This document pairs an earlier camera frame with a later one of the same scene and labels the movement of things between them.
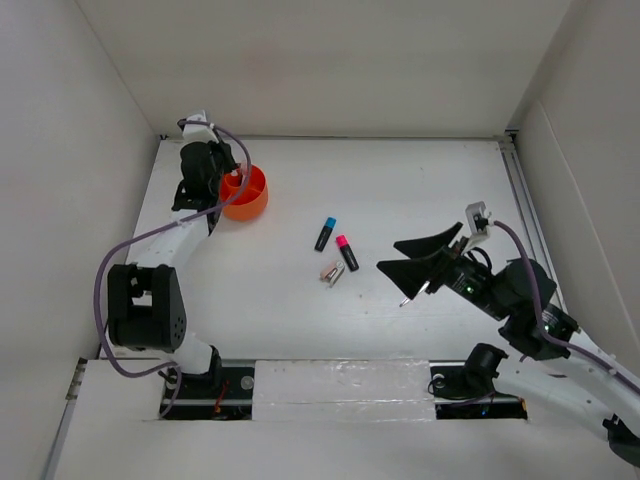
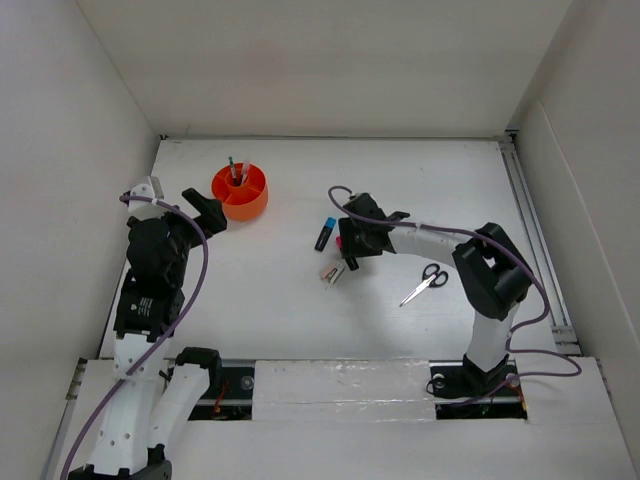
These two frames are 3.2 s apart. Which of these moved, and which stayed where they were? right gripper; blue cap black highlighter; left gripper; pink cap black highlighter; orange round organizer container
Moved: right gripper; left gripper
Stayed: orange round organizer container; pink cap black highlighter; blue cap black highlighter
